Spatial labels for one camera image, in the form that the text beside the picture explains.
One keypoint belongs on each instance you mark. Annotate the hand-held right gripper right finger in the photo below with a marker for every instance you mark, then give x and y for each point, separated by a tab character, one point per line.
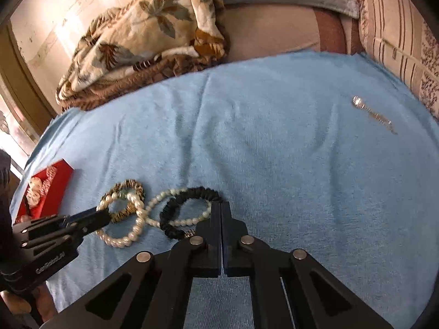
228	233

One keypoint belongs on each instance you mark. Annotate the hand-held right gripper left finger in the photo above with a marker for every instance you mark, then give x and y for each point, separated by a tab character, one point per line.
214	233

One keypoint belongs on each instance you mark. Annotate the floral leaf blanket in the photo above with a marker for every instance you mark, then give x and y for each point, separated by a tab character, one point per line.
154	17

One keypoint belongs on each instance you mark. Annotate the red box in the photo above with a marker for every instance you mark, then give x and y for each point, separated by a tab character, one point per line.
61	178

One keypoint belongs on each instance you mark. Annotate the wooden door frame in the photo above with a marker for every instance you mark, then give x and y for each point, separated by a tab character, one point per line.
20	75

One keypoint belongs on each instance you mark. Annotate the striped floral pillow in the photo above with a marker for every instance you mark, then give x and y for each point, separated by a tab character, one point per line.
394	24

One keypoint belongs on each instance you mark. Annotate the pink brown bed sheet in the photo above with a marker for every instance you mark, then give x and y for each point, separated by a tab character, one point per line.
274	31

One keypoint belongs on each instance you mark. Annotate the blue towel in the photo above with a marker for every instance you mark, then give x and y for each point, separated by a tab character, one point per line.
274	161

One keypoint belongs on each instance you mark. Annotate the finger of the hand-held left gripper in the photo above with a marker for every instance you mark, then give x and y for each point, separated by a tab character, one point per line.
89	219

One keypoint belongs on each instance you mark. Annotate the person's left hand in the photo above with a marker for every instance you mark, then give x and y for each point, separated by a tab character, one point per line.
15	303

